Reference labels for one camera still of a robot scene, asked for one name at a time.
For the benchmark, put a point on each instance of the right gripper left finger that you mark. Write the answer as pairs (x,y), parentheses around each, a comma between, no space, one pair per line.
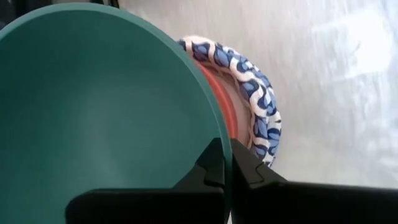
(155,207)

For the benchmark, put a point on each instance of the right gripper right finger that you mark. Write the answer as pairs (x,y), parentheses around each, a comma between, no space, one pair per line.
(311,207)

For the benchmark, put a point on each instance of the blue leaf print paper bowl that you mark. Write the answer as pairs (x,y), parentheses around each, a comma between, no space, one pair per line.
(264,105)

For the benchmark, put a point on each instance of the teal plastic bowl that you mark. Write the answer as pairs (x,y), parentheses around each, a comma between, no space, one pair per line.
(93,109)

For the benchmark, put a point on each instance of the red plastic bowl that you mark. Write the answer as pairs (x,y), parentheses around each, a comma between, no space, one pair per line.
(228,109)

